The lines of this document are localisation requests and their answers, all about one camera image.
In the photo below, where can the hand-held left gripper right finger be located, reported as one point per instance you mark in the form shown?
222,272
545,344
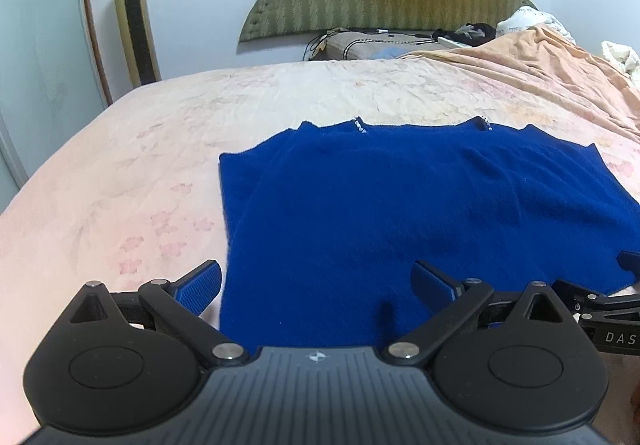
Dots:
433,283

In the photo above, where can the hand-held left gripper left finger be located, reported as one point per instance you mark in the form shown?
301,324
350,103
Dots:
201,287

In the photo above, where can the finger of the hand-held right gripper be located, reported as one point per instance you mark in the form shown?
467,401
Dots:
631,259
575,290

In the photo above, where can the blue knit sweater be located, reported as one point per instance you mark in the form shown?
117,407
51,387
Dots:
400,210

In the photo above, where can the black clothes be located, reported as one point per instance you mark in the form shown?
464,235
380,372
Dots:
470,32

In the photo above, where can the white fluffy cloth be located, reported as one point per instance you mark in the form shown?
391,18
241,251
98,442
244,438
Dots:
622,56

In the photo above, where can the orange blanket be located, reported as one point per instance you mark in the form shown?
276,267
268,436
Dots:
540,70

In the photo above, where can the brown pillow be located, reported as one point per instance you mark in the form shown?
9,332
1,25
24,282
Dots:
370,47

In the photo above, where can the white floral pillow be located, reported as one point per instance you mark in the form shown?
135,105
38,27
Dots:
530,20

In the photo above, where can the gold tower fan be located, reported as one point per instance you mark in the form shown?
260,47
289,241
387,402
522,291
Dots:
136,25

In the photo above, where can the frosted glass flower door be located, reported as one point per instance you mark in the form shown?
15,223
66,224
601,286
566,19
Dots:
40,50

